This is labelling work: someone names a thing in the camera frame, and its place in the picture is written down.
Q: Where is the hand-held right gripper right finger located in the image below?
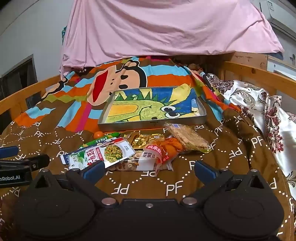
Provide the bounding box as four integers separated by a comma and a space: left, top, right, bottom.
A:
181, 161, 270, 208

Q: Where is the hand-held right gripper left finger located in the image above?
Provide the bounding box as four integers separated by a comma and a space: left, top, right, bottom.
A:
29, 161, 119, 208

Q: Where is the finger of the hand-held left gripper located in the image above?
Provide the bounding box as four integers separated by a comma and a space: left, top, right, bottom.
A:
0, 154, 50, 173
0, 146, 19, 158

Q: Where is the white green pea snack packet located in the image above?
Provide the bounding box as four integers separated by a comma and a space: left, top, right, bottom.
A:
69, 137, 136, 169

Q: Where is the blue snack packet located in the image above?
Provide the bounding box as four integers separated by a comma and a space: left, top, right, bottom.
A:
60, 148, 86, 165

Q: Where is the green stick snack packet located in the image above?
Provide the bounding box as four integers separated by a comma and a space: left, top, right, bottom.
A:
79, 132, 122, 149

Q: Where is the rice cracker packet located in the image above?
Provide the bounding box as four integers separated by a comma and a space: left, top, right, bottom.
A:
164, 122, 212, 154

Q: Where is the orange snack packet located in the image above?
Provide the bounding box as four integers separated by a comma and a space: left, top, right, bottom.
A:
143, 137, 185, 176

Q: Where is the clear nut bar packet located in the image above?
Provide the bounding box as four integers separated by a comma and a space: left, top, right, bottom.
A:
109, 149, 162, 172

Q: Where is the gold snack packet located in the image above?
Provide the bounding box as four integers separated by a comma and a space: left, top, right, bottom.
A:
131, 133, 153, 149

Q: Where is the metal tray with dinosaur print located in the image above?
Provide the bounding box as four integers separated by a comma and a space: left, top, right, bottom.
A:
97, 86, 207, 132

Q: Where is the cartoon printed blanket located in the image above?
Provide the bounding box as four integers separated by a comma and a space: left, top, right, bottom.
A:
0, 56, 296, 241

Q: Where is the dark window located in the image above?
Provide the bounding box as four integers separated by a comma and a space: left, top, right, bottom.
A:
0, 54, 38, 109

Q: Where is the floral quilt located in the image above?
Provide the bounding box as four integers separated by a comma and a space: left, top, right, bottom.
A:
206, 73, 296, 183

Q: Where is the white box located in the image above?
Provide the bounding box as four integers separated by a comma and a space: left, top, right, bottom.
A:
267, 56, 296, 80

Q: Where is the pink bed sheet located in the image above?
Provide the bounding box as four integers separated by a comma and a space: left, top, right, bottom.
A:
59, 0, 285, 77

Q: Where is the white air conditioner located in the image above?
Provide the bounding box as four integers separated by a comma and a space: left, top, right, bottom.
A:
251, 0, 296, 35

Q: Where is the wooden bed frame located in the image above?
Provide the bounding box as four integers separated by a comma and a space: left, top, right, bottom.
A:
0, 51, 296, 116

